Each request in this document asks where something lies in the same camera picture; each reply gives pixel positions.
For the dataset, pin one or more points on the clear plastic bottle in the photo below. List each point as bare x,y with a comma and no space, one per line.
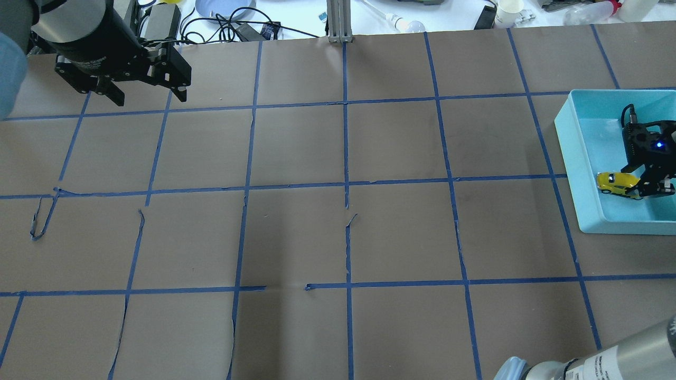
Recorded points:
590,13

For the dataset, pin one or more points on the white paper cup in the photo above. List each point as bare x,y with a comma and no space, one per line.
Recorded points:
507,13

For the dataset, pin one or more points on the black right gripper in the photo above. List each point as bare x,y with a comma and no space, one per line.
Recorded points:
654,186

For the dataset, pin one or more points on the blue plate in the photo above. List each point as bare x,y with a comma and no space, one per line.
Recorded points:
210,9

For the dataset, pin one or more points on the white light bulb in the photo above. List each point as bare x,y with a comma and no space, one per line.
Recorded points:
396,22

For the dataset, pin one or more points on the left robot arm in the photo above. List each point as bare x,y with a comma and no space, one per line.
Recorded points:
48,20

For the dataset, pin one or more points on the yellow beetle toy car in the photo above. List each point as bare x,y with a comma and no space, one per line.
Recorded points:
619,184

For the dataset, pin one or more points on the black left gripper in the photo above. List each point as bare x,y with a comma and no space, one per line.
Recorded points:
97,53

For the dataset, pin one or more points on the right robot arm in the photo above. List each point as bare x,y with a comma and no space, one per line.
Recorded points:
648,354

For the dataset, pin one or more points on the turquoise plastic bin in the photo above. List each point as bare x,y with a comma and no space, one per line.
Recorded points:
590,137

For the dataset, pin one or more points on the aluminium frame post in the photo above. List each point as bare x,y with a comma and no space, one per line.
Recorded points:
339,21

